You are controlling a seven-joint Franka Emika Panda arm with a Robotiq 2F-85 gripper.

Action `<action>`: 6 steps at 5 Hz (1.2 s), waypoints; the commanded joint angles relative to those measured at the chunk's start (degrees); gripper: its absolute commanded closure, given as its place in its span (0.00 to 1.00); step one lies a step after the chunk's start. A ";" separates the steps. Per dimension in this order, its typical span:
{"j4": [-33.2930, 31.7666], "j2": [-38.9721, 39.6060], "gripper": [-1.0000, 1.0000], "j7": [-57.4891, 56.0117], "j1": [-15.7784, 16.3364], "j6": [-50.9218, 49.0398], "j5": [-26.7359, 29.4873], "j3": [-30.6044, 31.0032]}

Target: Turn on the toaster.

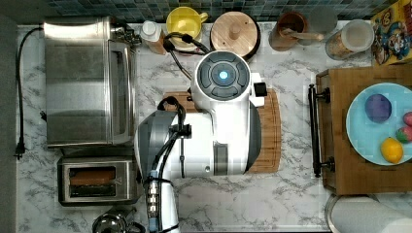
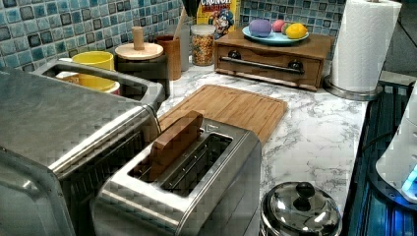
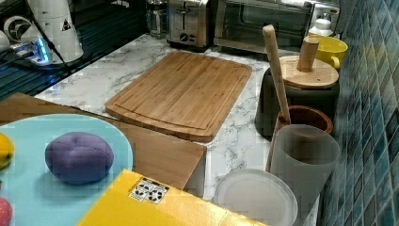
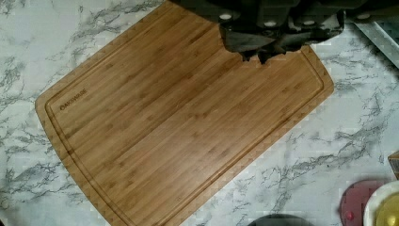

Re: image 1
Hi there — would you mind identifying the stainless steel slot toaster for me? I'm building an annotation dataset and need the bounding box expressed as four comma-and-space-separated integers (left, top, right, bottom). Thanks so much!
57, 155, 143, 206

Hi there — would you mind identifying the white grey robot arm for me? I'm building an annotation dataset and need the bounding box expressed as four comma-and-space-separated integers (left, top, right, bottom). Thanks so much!
137, 50, 267, 233

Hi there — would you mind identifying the stainless steel toaster oven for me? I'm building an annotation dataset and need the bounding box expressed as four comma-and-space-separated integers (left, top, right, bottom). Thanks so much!
44, 17, 139, 148

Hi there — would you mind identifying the toast slice in toaster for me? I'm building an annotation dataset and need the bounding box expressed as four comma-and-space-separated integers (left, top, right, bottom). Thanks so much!
70, 171, 116, 185

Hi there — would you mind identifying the bamboo cutting board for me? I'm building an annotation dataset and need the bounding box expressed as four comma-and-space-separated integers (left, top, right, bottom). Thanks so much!
166, 89, 281, 177

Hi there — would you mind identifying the round wooden lid canister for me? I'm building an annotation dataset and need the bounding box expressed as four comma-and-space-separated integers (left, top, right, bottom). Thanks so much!
210, 12, 261, 60

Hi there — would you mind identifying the yellow ceramic mug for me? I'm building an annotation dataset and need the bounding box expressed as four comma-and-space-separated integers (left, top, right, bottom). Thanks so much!
166, 7, 208, 39

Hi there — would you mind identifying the white cap bottle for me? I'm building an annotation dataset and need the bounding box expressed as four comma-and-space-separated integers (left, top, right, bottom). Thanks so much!
140, 20, 166, 55

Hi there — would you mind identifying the brown utensil holder jar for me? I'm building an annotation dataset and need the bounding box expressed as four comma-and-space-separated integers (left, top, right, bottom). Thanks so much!
269, 12, 325, 51

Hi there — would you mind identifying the wooden serving tray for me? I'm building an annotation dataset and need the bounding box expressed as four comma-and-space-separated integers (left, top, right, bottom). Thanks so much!
308, 64, 412, 195

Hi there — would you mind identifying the grey round disc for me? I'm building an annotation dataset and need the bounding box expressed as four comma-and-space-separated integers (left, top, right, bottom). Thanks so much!
308, 6, 337, 34

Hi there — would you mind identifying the light blue plate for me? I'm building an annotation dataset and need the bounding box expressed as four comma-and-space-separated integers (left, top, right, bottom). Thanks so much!
346, 83, 411, 166

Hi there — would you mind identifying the clear cereal storage jar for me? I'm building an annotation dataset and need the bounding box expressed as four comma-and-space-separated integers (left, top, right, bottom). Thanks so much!
325, 19, 374, 60

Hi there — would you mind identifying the purple toy fruit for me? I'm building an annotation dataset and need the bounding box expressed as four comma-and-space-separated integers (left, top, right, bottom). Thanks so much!
364, 94, 392, 123

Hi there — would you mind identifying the yellow toy lemon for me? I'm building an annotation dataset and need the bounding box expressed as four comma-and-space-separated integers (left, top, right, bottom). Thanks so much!
380, 137, 403, 164

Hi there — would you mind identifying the red green toy strawberry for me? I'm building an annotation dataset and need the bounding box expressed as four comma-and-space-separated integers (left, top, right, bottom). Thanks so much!
395, 126, 412, 144

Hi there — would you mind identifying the pink toy fruit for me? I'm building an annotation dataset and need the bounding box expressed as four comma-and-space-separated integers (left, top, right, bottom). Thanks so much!
403, 112, 412, 126

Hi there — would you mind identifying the colourful cereal box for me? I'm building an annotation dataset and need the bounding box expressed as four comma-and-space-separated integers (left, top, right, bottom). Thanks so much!
371, 0, 412, 66

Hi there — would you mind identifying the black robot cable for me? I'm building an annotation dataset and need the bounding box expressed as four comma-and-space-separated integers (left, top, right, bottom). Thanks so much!
162, 31, 211, 82

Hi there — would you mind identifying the black toaster oven power cable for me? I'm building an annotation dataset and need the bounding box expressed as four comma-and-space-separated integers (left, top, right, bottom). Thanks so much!
14, 26, 45, 160

